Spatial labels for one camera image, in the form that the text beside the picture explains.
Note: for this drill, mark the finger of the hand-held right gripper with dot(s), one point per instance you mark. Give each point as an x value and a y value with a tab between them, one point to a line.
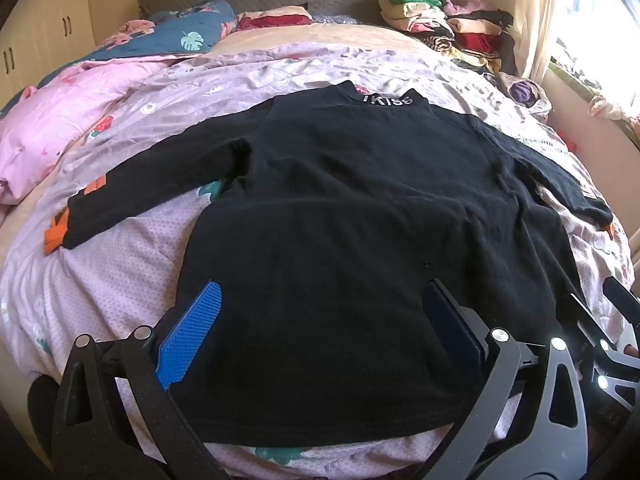
592	322
622	292

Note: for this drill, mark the window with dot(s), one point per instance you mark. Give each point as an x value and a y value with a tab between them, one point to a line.
610	5

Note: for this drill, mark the clothes heap on windowsill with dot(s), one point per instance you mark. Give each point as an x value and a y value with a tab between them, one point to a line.
600	90

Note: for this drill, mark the pile of folded clothes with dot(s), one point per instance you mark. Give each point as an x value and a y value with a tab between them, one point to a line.
450	25

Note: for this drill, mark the pink quilt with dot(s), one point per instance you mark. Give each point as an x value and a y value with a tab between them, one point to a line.
45	125

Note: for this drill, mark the red and white pillow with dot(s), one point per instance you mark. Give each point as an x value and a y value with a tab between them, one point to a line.
272	20

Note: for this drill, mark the blue floral quilt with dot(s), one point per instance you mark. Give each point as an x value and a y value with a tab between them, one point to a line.
165	35

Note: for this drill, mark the floral cloth bundle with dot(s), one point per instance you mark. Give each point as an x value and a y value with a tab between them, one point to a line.
540	102

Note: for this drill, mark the purple garment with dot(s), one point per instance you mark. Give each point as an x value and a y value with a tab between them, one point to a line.
522	92

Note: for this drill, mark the cream wardrobe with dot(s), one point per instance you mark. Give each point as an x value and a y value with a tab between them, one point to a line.
35	25

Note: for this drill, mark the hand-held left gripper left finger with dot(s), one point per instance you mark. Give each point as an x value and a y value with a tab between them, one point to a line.
192	330

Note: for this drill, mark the grey patterned pillow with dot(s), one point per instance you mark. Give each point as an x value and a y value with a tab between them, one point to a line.
335	19

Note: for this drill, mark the lilac printed bed cover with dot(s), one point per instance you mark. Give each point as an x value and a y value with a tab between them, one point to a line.
140	260

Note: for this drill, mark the black sweater with orange cuffs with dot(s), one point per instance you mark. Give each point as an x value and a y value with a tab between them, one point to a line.
325	210

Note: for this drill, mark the beige bed sheet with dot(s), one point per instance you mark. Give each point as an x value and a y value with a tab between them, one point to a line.
320	37

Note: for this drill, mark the cream curtain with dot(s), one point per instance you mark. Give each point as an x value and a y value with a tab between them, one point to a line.
535	15

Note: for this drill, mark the red plastic bag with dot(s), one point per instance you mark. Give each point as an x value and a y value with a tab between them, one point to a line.
570	141

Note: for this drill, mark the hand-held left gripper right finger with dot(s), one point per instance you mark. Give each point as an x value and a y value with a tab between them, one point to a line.
452	320

